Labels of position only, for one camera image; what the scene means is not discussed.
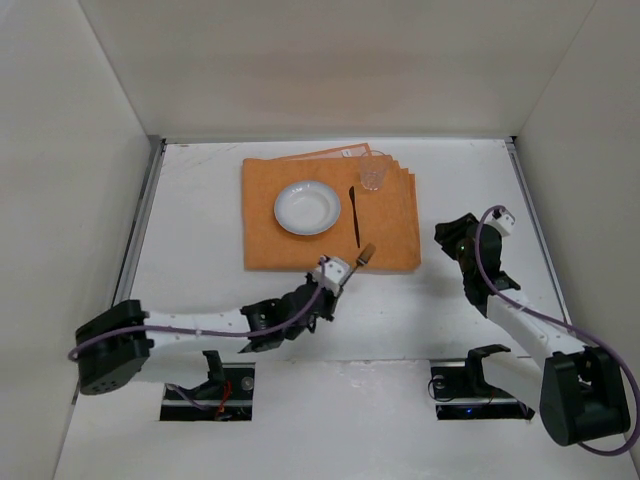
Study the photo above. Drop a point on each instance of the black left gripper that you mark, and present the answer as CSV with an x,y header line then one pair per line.
x,y
329,298

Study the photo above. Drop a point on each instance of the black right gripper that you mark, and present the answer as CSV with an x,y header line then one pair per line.
x,y
455,234

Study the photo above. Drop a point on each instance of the orange cloth placemat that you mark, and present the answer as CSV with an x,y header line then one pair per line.
x,y
388,218

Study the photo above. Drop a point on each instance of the clear plastic cup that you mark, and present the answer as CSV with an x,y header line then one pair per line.
x,y
373,167

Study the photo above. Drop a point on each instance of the black knife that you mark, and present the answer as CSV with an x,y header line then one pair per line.
x,y
352,197

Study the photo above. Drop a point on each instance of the white paper plate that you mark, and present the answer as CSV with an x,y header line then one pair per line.
x,y
307,208

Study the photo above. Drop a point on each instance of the black fork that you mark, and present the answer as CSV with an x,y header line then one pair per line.
x,y
362,260

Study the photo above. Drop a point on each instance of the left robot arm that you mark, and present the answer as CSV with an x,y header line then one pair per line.
x,y
127,344

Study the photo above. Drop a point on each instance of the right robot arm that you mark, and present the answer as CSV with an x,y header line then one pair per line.
x,y
575,382

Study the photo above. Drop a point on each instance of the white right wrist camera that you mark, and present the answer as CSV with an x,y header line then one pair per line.
x,y
503,221

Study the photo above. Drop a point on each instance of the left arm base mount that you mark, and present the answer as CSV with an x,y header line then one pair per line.
x,y
225,396

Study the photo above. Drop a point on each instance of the right aluminium table rail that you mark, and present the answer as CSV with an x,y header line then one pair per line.
x,y
511,147

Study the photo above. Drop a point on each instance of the aluminium table rail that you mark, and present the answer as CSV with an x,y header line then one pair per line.
x,y
129,265
511,147

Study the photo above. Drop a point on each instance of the left aluminium table rail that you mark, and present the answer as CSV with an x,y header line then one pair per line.
x,y
129,265

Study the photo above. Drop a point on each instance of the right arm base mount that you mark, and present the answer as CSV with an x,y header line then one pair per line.
x,y
461,393

